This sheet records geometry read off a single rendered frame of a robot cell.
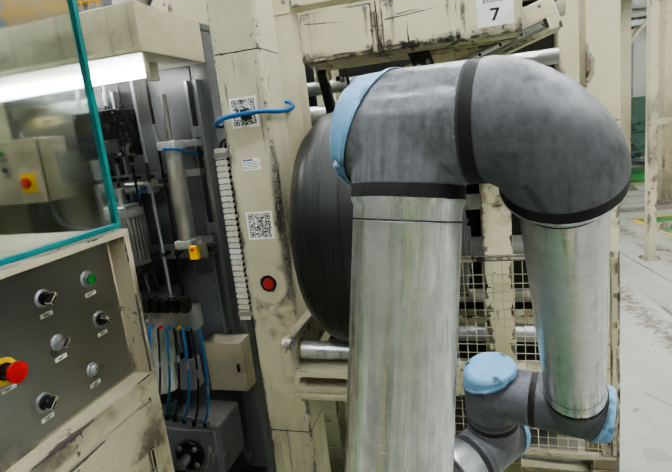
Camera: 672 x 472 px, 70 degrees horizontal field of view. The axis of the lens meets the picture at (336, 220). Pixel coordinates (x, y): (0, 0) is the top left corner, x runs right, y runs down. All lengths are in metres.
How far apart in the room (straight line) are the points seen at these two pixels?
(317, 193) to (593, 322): 0.58
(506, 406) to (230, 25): 1.02
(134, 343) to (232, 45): 0.78
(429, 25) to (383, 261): 1.03
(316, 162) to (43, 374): 0.70
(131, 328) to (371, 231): 0.95
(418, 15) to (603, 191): 1.02
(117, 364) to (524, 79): 1.12
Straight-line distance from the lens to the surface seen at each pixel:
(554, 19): 1.56
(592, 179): 0.46
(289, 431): 1.50
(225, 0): 1.30
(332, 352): 1.23
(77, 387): 1.24
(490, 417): 0.92
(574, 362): 0.71
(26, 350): 1.14
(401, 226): 0.44
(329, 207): 0.98
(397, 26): 1.42
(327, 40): 1.46
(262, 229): 1.27
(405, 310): 0.45
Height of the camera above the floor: 1.45
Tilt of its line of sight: 11 degrees down
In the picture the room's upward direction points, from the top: 6 degrees counter-clockwise
